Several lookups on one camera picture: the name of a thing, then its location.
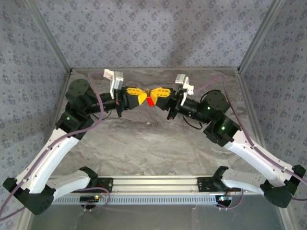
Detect grey metal sheet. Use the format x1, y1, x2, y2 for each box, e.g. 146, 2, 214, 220
26, 205, 288, 230

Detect aluminium table edge rail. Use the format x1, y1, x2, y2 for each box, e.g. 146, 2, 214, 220
19, 69, 74, 230
236, 68, 295, 230

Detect thin aluminium edge rail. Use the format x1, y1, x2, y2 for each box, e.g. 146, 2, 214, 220
71, 68, 240, 72

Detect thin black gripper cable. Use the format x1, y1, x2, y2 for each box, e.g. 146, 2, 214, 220
183, 116, 206, 130
92, 110, 113, 120

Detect aluminium frame post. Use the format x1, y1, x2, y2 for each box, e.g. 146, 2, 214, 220
24, 0, 73, 74
237, 0, 286, 72

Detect aluminium mounting rail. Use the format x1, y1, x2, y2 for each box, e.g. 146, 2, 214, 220
105, 176, 212, 194

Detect black mount plate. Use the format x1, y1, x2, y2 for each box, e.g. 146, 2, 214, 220
94, 177, 114, 193
197, 177, 216, 192

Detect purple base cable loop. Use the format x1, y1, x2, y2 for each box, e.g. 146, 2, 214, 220
217, 185, 245, 211
83, 187, 111, 213

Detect grey slotted cable duct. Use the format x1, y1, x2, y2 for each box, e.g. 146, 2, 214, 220
49, 193, 219, 206

